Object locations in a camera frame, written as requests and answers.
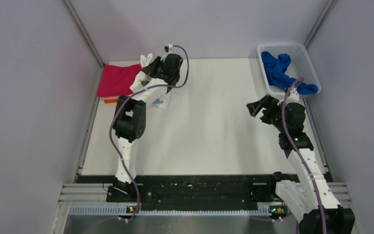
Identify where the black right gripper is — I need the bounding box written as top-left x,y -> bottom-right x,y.
247,94 -> 288,133

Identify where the white printed t-shirt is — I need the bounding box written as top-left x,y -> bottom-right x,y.
130,53 -> 171,109

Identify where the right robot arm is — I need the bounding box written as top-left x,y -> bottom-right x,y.
246,95 -> 355,234

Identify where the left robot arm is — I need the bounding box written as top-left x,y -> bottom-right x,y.
110,53 -> 183,202

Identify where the magenta folded t-shirt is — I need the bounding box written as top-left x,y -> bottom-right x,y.
97,64 -> 141,98

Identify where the pink folded t-shirt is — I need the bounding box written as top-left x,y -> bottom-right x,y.
101,96 -> 119,100

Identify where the blue t-shirt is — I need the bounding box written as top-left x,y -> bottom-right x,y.
261,51 -> 318,95

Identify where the white plastic basket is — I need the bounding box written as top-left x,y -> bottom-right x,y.
257,42 -> 321,97

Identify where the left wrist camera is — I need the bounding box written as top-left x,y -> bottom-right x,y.
161,44 -> 174,62

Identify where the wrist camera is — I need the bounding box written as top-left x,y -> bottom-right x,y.
161,44 -> 174,62
283,88 -> 300,103

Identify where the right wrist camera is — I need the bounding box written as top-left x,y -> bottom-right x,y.
283,88 -> 300,103

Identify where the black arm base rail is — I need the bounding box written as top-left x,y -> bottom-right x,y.
76,172 -> 299,213

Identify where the left corner metal post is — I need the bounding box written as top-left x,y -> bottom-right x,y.
61,0 -> 105,68

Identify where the corner metal post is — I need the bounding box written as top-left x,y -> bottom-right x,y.
303,0 -> 338,49
61,0 -> 105,68

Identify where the right corner metal post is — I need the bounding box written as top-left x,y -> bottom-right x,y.
303,0 -> 338,49

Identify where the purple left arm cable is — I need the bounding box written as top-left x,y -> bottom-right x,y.
109,44 -> 190,223

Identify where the white slotted cable duct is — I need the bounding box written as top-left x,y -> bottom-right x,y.
69,204 -> 285,216

